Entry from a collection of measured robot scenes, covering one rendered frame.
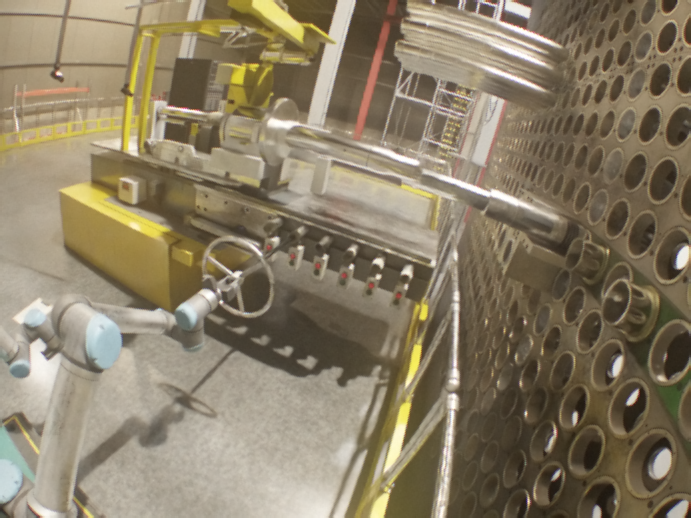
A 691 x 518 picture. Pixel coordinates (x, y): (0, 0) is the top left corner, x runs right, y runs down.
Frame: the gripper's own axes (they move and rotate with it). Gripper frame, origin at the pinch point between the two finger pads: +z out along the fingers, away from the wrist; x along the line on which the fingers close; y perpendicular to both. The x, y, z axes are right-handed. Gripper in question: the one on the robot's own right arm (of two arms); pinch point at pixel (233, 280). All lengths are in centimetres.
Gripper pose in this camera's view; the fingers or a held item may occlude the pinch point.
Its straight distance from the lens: 146.3
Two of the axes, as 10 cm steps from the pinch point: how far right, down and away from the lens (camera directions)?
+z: 2.9, -3.6, 8.9
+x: 9.6, 0.9, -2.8
